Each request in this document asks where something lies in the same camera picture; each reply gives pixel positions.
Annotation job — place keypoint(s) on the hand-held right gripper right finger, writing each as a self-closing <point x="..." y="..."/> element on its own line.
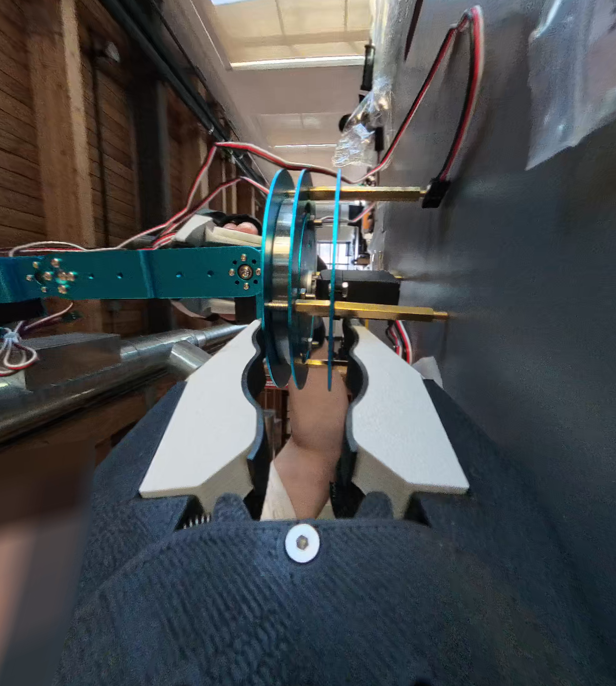
<point x="404" y="429"/>

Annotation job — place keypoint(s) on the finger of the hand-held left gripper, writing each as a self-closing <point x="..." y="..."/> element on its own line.
<point x="195" y="231"/>
<point x="206" y="310"/>

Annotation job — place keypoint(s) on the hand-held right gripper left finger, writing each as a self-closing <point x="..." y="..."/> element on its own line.
<point x="206" y="434"/>

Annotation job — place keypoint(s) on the blue toy robot arm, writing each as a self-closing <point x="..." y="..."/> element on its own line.
<point x="152" y="273"/>

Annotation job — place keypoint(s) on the person's left forearm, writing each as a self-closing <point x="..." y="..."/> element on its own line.
<point x="313" y="429"/>

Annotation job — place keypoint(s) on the dark desk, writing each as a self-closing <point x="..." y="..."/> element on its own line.
<point x="527" y="321"/>

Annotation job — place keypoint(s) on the person's left hand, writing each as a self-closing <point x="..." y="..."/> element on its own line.
<point x="242" y="229"/>

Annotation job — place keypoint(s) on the scattered small clear screw bags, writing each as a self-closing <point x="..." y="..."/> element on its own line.
<point x="581" y="80"/>

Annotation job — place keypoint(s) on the metal air duct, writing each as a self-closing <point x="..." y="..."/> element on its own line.
<point x="72" y="370"/>

